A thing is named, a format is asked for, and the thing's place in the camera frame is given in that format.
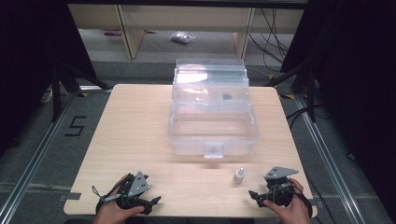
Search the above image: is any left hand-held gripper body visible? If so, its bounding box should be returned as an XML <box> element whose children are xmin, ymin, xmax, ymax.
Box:
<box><xmin>116</xmin><ymin>170</ymin><xmax>151</xmax><ymax>210</ymax></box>

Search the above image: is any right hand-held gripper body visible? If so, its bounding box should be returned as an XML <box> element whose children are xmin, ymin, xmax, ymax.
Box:
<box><xmin>262</xmin><ymin>166</ymin><xmax>300</xmax><ymax>208</ymax></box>

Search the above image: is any small white dropper bottle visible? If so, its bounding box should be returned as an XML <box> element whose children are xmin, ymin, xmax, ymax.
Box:
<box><xmin>233</xmin><ymin>167</ymin><xmax>246</xmax><ymax>185</ymax></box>

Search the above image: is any clear plastic storage box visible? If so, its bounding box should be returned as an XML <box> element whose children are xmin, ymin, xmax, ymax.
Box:
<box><xmin>167</xmin><ymin>58</ymin><xmax>262</xmax><ymax>160</ymax></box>

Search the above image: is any person's right hand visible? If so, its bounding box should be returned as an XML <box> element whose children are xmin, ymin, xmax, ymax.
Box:
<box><xmin>262</xmin><ymin>177</ymin><xmax>312</xmax><ymax>224</ymax></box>

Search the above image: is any person's left hand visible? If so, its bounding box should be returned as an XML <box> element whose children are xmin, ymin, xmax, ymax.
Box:
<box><xmin>92</xmin><ymin>174</ymin><xmax>146</xmax><ymax>224</ymax></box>

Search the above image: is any black metal stand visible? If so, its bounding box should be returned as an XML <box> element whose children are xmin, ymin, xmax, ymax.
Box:
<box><xmin>50</xmin><ymin>60</ymin><xmax>112</xmax><ymax>123</ymax></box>
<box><xmin>265</xmin><ymin>59</ymin><xmax>318</xmax><ymax>123</ymax></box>

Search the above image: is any black curtain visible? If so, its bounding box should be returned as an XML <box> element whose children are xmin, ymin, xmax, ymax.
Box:
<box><xmin>279</xmin><ymin>0</ymin><xmax>396</xmax><ymax>216</ymax></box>
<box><xmin>0</xmin><ymin>0</ymin><xmax>97</xmax><ymax>157</ymax></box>

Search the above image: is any wooden shelf unit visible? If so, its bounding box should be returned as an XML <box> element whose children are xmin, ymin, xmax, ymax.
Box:
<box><xmin>67</xmin><ymin>4</ymin><xmax>305</xmax><ymax>60</ymax></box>

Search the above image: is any clear plastic bag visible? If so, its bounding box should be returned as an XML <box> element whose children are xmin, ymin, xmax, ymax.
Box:
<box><xmin>170</xmin><ymin>31</ymin><xmax>198</xmax><ymax>45</ymax></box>

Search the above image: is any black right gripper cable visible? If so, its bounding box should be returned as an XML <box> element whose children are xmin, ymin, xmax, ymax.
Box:
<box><xmin>267</xmin><ymin>183</ymin><xmax>314</xmax><ymax>220</ymax></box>

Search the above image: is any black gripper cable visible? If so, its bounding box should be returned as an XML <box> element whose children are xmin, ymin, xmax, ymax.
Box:
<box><xmin>91</xmin><ymin>178</ymin><xmax>129</xmax><ymax>216</ymax></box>
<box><xmin>267</xmin><ymin>183</ymin><xmax>314</xmax><ymax>220</ymax></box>

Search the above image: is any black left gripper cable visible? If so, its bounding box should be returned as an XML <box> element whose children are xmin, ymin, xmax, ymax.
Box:
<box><xmin>91</xmin><ymin>178</ymin><xmax>129</xmax><ymax>216</ymax></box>

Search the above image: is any metal floor rail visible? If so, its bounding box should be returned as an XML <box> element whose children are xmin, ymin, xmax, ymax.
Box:
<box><xmin>293</xmin><ymin>93</ymin><xmax>366</xmax><ymax>224</ymax></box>
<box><xmin>0</xmin><ymin>92</ymin><xmax>78</xmax><ymax>224</ymax></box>

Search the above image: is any black floor cable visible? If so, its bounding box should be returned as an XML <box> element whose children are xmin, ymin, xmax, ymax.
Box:
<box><xmin>285</xmin><ymin>105</ymin><xmax>314</xmax><ymax>130</ymax></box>

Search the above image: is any bundle of black cables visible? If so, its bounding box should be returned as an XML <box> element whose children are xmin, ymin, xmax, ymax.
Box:
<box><xmin>247</xmin><ymin>7</ymin><xmax>291</xmax><ymax>64</ymax></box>

